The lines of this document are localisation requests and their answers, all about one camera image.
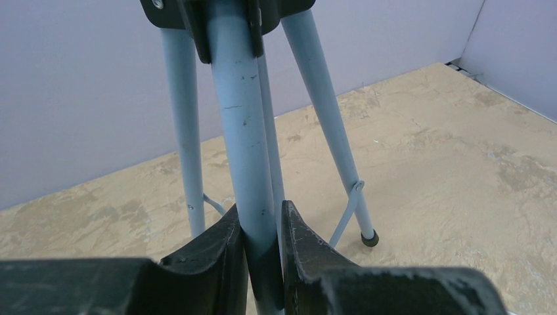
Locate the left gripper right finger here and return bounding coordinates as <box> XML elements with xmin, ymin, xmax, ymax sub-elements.
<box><xmin>282</xmin><ymin>200</ymin><xmax>507</xmax><ymax>314</ymax></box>

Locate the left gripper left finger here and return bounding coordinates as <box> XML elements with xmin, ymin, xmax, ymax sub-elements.
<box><xmin>1</xmin><ymin>207</ymin><xmax>248</xmax><ymax>314</ymax></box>

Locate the light blue music stand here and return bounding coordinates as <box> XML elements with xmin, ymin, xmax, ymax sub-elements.
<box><xmin>141</xmin><ymin>1</ymin><xmax>379</xmax><ymax>314</ymax></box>

